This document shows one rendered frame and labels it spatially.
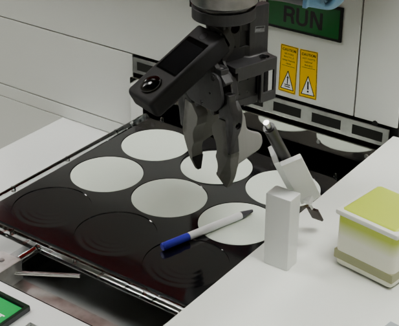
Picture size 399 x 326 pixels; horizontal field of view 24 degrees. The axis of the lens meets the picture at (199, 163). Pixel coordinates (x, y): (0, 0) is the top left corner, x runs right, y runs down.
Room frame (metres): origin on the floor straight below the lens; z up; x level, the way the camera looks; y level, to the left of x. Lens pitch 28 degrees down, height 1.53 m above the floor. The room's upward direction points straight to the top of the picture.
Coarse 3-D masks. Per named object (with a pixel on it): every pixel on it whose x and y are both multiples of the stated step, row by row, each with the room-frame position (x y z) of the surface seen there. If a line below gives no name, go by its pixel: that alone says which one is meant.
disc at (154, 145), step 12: (144, 132) 1.26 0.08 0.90; (156, 132) 1.26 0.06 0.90; (168, 132) 1.26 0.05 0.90; (132, 144) 1.22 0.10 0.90; (144, 144) 1.22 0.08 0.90; (156, 144) 1.22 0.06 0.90; (168, 144) 1.22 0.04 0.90; (180, 144) 1.22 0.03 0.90; (132, 156) 1.18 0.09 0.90; (144, 156) 1.18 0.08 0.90; (156, 156) 1.18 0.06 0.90; (168, 156) 1.18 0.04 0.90
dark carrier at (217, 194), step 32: (160, 128) 1.27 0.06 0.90; (256, 160) 1.16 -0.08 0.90; (32, 192) 1.08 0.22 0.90; (64, 192) 1.08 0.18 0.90; (96, 192) 1.08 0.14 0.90; (128, 192) 1.08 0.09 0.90; (224, 192) 1.08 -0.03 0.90; (320, 192) 1.08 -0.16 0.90; (32, 224) 1.00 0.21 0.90; (64, 224) 1.00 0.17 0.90; (96, 224) 1.00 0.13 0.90; (128, 224) 1.00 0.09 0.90; (160, 224) 1.00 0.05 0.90; (192, 224) 1.00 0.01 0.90; (96, 256) 0.93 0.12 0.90; (128, 256) 0.93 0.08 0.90; (160, 256) 0.93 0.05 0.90; (192, 256) 0.93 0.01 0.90; (224, 256) 0.93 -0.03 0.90; (160, 288) 0.86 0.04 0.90; (192, 288) 0.86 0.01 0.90
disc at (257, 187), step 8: (256, 176) 1.12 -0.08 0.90; (264, 176) 1.12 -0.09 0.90; (272, 176) 1.12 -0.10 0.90; (280, 176) 1.12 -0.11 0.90; (248, 184) 1.10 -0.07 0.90; (256, 184) 1.10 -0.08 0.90; (264, 184) 1.10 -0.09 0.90; (272, 184) 1.10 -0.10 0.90; (280, 184) 1.10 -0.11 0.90; (248, 192) 1.08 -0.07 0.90; (256, 192) 1.08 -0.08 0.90; (264, 192) 1.08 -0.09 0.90; (256, 200) 1.06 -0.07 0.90; (264, 200) 1.06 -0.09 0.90
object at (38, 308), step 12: (0, 288) 0.78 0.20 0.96; (12, 288) 0.78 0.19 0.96; (24, 300) 0.76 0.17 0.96; (36, 300) 0.76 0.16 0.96; (36, 312) 0.74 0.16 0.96; (48, 312) 0.74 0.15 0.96; (60, 312) 0.74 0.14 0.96; (12, 324) 0.72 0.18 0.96; (24, 324) 0.72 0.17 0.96; (36, 324) 0.72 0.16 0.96; (48, 324) 0.72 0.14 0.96; (60, 324) 0.72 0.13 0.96; (72, 324) 0.72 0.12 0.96; (84, 324) 0.72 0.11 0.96
